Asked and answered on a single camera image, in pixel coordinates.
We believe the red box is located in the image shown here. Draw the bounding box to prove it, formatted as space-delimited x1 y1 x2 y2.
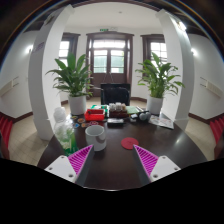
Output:
83 108 106 122

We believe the printed leaflet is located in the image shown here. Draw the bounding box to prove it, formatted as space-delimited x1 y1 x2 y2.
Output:
148 114 175 130

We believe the green book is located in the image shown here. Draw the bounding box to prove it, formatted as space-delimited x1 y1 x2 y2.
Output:
125 105 141 115

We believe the clear green-label drink bottle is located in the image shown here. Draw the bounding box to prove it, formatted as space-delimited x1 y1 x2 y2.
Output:
53 106 80 157

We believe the black chair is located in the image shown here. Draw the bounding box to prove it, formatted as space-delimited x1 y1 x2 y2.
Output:
100 82 132 106

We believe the pillar lamp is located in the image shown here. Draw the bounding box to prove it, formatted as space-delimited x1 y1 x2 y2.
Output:
178 20 188 32

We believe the red carpeted staircase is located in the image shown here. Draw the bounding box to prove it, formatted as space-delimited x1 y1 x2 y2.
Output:
209 113 224 144
0 112 14 143

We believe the flat black device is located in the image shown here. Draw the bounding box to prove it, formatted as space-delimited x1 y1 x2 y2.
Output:
106 117 126 126

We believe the flat round red coaster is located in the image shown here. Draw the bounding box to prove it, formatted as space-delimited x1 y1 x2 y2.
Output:
120 136 140 151

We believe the white wall radiator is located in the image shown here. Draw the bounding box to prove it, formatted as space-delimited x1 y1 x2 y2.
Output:
199 76 224 99
0 75 20 98

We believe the green plant in white pot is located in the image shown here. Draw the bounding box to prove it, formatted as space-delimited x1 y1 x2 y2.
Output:
134 52 186 116
45 52 97 116

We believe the white mug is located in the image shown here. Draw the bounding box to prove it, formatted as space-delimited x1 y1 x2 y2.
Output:
84 124 108 153

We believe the dark wooden double door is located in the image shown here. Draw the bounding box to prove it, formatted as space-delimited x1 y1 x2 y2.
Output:
85 31 135 88

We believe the green box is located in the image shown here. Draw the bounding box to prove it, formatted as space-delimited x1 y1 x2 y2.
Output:
90 104 110 112

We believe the dark-framed window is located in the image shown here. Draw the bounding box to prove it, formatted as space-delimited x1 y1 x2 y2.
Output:
59 32 81 68
140 33 168 64

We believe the brown tray of small jars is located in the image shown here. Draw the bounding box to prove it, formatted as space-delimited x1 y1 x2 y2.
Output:
108 102 129 119

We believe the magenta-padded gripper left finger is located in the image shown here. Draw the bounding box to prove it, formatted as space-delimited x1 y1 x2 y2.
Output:
44 144 95 186

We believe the grey dumbbell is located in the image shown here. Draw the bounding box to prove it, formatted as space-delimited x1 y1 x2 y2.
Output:
137 111 152 122

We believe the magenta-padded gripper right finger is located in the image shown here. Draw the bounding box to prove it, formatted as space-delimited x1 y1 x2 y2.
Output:
132 144 182 186

